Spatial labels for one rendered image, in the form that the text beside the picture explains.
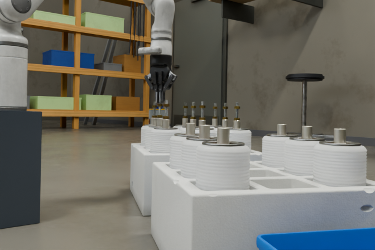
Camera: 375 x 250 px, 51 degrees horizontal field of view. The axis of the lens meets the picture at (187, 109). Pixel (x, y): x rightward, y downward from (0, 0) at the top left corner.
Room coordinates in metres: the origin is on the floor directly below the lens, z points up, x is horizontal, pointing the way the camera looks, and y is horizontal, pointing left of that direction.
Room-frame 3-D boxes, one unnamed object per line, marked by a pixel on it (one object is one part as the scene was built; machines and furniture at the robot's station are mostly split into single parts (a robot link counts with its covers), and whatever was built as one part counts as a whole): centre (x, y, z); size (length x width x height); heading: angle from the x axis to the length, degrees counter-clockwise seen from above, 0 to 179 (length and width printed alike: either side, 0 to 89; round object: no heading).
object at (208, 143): (0.71, -0.06, 0.25); 0.08 x 0.08 x 0.01
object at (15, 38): (1.08, 0.49, 0.54); 0.09 x 0.09 x 0.17; 51
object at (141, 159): (1.39, -0.02, 0.09); 0.39 x 0.39 x 0.18; 14
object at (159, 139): (1.25, 0.07, 0.16); 0.10 x 0.10 x 0.18
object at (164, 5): (1.35, 0.09, 0.62); 0.09 x 0.07 x 0.15; 22
